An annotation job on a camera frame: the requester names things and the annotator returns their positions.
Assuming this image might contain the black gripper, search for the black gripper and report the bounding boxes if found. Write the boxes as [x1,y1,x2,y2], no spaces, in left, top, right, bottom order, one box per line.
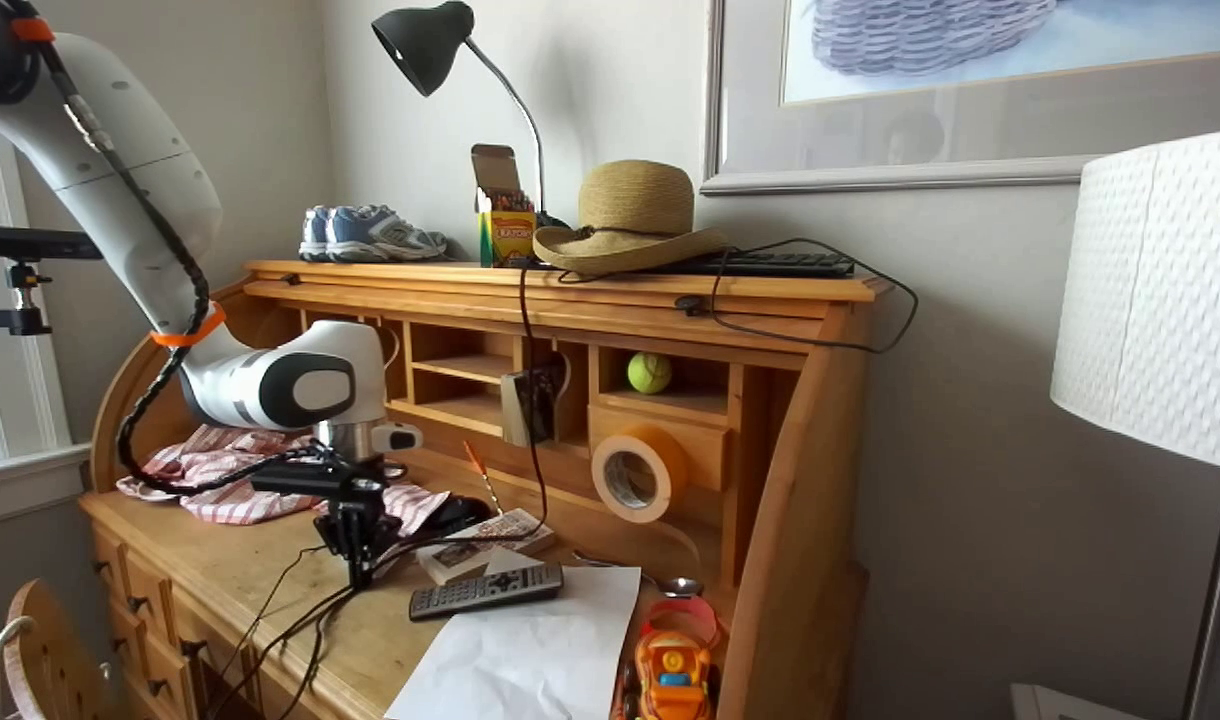
[315,490,392,591]

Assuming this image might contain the tan straw hat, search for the tan straw hat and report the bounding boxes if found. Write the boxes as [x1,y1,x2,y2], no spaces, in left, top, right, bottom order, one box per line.
[527,155,737,284]

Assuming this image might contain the wooden roll-top desk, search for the wooden roll-top desk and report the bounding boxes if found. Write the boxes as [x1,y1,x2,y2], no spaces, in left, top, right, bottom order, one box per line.
[77,255,886,720]

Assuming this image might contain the black gooseneck desk lamp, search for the black gooseneck desk lamp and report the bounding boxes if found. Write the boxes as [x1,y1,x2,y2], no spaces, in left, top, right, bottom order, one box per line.
[367,0,575,241]

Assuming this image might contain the black remote control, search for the black remote control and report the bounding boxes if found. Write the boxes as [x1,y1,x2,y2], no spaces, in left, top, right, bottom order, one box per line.
[404,560,569,623]

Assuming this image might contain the orange pen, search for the orange pen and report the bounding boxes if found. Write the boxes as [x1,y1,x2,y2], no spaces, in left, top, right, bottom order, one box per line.
[460,435,494,499]

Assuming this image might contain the red white striped cloth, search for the red white striped cloth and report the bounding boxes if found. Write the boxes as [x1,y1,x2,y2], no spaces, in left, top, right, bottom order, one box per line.
[112,420,455,541]

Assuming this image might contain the white paper sheet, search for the white paper sheet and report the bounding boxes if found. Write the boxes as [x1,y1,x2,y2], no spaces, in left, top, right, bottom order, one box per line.
[384,564,647,720]

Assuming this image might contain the wooden chair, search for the wooden chair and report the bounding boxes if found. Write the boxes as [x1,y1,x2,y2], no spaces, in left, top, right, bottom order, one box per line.
[0,575,121,720]

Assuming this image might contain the blue white sneaker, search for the blue white sneaker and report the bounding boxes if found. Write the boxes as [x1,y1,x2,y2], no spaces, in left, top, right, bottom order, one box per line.
[295,200,338,265]
[321,200,460,265]

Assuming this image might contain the tan masking tape roll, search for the tan masking tape roll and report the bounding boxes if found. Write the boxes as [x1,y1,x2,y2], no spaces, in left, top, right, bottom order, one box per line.
[589,425,693,529]

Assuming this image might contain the yellow tennis ball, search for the yellow tennis ball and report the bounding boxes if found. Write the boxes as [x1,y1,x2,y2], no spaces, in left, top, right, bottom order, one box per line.
[624,347,674,400]

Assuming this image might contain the yellow green cardboard box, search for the yellow green cardboard box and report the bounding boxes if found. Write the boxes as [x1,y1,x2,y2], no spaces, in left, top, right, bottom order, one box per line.
[468,139,545,267]

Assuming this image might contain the flat black keyboard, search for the flat black keyboard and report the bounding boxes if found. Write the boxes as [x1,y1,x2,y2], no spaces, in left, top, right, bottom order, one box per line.
[680,249,859,284]

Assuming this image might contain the floor lamp white shade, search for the floor lamp white shade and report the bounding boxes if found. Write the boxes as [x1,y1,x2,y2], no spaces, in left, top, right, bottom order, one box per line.
[1048,126,1220,720]

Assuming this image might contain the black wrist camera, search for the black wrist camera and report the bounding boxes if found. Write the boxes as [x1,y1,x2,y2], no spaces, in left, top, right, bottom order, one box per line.
[246,456,388,499]

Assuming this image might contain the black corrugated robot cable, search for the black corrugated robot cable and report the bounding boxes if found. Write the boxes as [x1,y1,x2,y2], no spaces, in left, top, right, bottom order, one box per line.
[0,0,411,499]

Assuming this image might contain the thin black cable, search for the thin black cable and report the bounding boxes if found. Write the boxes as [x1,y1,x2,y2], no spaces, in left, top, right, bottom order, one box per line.
[201,255,571,720]

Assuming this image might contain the white window frame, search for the white window frame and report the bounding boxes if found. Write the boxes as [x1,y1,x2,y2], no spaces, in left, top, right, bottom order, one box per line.
[0,126,95,534]

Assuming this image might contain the white strap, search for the white strap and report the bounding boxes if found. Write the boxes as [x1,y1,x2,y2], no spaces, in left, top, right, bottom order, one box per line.
[0,612,50,720]

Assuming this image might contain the black keyboard cable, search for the black keyboard cable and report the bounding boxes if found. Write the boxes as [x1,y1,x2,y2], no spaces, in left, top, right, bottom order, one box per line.
[672,235,922,362]

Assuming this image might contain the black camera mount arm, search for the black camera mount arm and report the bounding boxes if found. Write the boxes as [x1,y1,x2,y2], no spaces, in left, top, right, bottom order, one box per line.
[0,220,112,341]

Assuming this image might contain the framed wall picture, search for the framed wall picture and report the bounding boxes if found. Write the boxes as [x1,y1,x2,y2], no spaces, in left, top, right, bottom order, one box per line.
[701,0,1220,200]

